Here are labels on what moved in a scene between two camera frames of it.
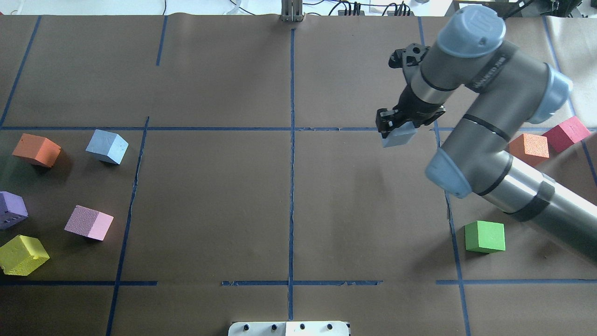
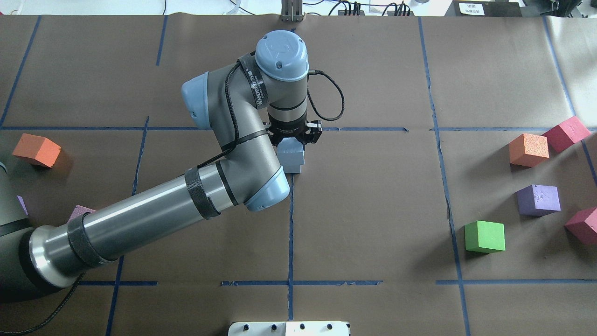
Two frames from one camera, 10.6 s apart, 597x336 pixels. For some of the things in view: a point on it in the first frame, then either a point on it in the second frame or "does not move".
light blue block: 107,146 -> 290,151
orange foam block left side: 38,149 does not move
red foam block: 565,134 does not move
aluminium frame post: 292,10 does not move
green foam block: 485,236 does not move
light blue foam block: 400,136 -> 292,168
